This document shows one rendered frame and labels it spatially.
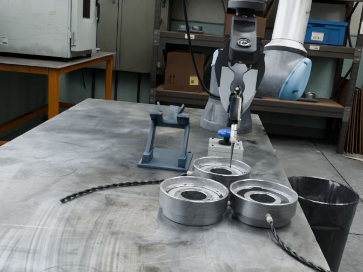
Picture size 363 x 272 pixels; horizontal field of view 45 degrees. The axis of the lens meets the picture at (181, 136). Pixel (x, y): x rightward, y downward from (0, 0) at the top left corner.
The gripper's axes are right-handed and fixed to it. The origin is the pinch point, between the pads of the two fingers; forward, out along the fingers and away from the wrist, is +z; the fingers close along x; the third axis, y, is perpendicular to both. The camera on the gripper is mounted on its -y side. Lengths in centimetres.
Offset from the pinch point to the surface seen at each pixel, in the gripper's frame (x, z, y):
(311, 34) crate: -68, -15, 338
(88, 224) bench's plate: 18.8, 13.0, -31.0
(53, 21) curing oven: 115, -10, 185
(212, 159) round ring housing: 3.3, 9.5, -5.4
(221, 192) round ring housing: 1.0, 10.1, -20.2
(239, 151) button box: -1.9, 9.2, 0.8
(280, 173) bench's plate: -10.7, 13.1, 2.0
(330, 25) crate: -83, -24, 339
